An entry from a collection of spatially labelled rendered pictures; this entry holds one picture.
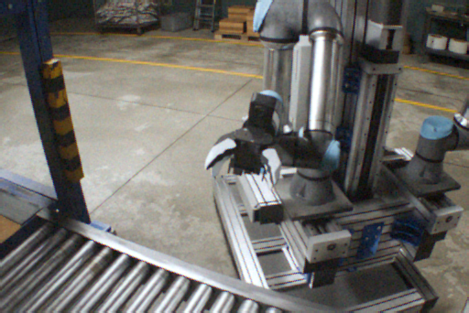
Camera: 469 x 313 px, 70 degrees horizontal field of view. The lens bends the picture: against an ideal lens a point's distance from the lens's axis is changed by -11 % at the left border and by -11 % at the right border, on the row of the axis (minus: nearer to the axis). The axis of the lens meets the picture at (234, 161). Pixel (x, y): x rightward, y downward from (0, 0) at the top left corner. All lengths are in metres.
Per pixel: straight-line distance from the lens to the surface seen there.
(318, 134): 0.89
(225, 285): 1.00
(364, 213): 1.41
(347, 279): 1.87
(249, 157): 0.70
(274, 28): 1.04
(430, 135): 1.43
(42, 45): 1.29
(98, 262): 1.12
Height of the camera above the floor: 1.57
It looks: 31 degrees down
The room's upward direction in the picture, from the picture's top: straight up
